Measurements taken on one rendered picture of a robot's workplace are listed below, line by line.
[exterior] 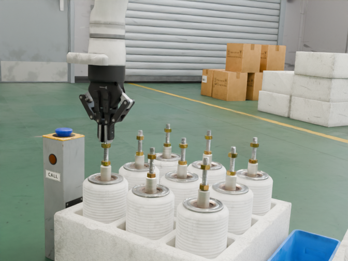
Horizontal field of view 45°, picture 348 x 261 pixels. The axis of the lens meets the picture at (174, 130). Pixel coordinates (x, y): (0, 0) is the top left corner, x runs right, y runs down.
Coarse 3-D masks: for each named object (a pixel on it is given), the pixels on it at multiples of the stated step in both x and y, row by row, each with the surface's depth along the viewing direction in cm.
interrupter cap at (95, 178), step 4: (92, 176) 90; (96, 176) 90; (112, 176) 90; (116, 176) 90; (120, 176) 90; (88, 180) 87; (92, 180) 87; (96, 180) 87; (100, 180) 88; (112, 180) 88; (116, 180) 87; (120, 180) 87; (100, 184) 85; (104, 184) 85; (108, 184) 85; (112, 184) 86
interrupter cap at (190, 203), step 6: (186, 198) 78; (192, 198) 79; (210, 198) 79; (186, 204) 76; (192, 204) 76; (210, 204) 77; (216, 204) 76; (222, 204) 76; (192, 210) 73; (198, 210) 73; (204, 210) 73; (210, 210) 73; (216, 210) 74
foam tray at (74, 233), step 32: (64, 224) 86; (96, 224) 83; (256, 224) 86; (288, 224) 100; (64, 256) 88; (96, 256) 83; (128, 256) 78; (160, 256) 74; (192, 256) 72; (224, 256) 73; (256, 256) 83
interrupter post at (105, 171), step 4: (100, 168) 88; (104, 168) 87; (108, 168) 88; (100, 172) 88; (104, 172) 87; (108, 172) 88; (100, 176) 88; (104, 176) 88; (108, 176) 88; (104, 180) 88; (108, 180) 88
